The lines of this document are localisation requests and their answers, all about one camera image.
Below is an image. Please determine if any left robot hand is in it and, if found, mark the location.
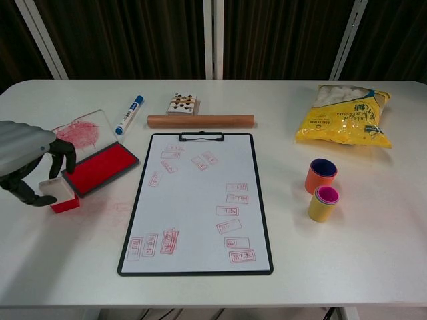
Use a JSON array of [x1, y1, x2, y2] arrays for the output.
[[0, 120, 77, 207]]

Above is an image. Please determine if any red and white stamp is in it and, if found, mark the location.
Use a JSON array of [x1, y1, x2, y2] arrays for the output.
[[39, 176, 81, 215]]

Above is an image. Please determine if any red ink pad clear lid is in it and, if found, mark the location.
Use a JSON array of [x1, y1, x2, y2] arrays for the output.
[[51, 109, 140, 199]]

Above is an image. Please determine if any black clipboard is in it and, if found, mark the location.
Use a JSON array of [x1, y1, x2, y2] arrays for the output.
[[117, 131, 274, 277]]

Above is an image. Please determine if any blue white marker pen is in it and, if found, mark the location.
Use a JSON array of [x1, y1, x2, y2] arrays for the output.
[[115, 95, 145, 136]]

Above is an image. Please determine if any dark pleated curtain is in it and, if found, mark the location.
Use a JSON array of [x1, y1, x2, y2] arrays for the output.
[[0, 0, 427, 94]]

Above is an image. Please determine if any playing card deck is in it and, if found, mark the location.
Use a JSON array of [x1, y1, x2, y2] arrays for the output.
[[165, 92, 202, 117]]

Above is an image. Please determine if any wooden rolling pin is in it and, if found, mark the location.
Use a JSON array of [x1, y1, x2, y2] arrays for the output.
[[147, 114, 256, 129]]

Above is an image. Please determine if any white paper with red stamps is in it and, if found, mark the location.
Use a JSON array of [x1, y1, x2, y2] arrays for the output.
[[121, 135, 270, 273]]

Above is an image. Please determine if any blue cap stamp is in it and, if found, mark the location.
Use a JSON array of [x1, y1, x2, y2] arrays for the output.
[[304, 158, 338, 194]]

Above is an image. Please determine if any purple stacking cup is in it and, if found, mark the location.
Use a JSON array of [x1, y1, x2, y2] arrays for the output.
[[310, 159, 337, 176]]

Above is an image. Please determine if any magenta cap stamp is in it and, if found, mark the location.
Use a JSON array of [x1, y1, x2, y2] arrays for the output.
[[307, 185, 340, 223]]

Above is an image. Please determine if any pink stacking cup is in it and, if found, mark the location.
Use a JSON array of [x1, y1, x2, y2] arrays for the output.
[[315, 186, 340, 205]]

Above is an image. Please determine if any yellow marshmallow bag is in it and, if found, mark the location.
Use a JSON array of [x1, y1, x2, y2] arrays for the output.
[[294, 84, 393, 151]]

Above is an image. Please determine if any white frame post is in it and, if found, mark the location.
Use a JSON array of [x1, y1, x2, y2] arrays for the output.
[[203, 0, 225, 80], [15, 0, 69, 80], [330, 0, 368, 80]]

